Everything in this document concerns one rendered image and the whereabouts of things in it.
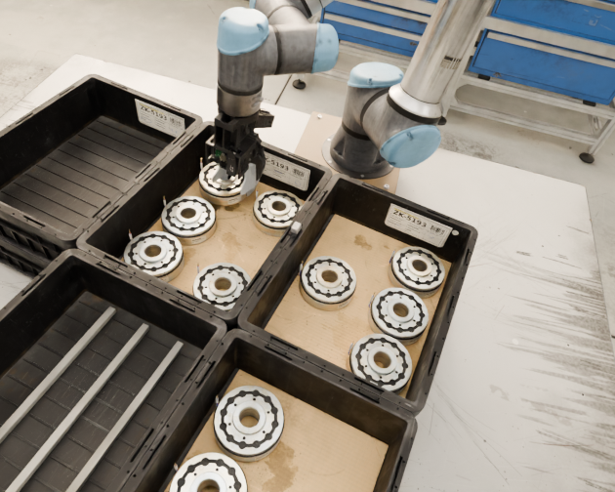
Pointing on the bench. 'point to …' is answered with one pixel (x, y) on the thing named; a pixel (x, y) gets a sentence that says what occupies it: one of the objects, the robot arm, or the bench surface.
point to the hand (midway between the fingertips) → (239, 184)
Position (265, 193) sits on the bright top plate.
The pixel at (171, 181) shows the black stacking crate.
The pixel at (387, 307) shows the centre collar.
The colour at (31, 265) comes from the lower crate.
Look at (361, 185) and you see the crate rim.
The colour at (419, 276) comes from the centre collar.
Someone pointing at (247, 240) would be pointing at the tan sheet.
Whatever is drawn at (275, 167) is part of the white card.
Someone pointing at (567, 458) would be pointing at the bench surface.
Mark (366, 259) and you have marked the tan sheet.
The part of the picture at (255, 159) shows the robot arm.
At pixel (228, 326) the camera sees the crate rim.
